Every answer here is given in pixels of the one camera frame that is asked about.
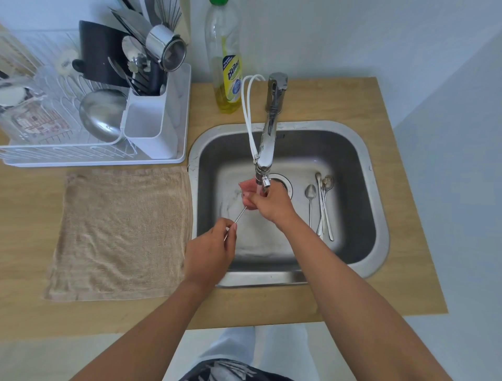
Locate person's right forearm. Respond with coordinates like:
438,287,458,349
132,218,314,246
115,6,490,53
275,214,453,381

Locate chrome sink faucet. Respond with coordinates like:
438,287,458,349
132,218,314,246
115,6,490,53
253,72,289,189

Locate dark patterned shirt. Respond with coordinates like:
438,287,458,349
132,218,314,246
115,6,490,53
178,358,295,381

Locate white looped hose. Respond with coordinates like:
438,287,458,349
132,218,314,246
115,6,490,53
241,74,266,159

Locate round sink drain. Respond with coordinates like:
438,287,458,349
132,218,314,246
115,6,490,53
269,173,294,199

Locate steel wire whisk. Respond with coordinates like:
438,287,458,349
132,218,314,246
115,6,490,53
154,0,183,32

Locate clear glass container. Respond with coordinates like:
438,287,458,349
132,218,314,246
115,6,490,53
0,76,73,143

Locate white wire dish rack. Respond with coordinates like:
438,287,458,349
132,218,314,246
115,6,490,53
0,29,138,161

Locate beige towel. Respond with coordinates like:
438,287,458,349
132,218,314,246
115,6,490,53
43,166,193,303

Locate black cooking pot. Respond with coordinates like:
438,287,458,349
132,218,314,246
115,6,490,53
72,20,131,88

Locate thin steel spoon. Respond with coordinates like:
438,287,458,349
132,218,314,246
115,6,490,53
224,206,248,242

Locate stainless steel sink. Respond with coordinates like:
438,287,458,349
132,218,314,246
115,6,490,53
187,120,391,288

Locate small steel teaspoon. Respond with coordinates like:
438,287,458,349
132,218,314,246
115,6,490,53
305,184,317,229
315,172,324,237
316,175,335,235
322,188,335,242

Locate pink sponge cloth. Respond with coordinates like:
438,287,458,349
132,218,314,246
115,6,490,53
238,178,263,207

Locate stainless steel cup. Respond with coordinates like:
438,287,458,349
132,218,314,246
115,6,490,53
145,24,187,73

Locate person's left hand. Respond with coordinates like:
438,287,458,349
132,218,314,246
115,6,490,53
184,218,238,288

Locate white plastic cutlery holder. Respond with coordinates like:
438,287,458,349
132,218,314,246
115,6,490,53
124,79,179,160

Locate bunch of steel cutlery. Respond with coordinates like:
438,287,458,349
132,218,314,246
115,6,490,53
107,0,169,97

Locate light grey trousers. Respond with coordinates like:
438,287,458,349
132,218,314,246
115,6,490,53
195,324,311,381

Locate person's left forearm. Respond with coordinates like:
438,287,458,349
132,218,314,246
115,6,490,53
71,275,216,381

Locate person's right hand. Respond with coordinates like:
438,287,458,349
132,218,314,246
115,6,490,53
247,181,299,232

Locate stainless steel bowl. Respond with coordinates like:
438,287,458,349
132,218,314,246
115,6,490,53
78,89,128,143

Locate yellow dish soap bottle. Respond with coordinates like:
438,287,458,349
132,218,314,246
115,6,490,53
204,0,243,115

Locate white drip tray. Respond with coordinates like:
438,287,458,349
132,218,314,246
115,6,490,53
0,63,192,168

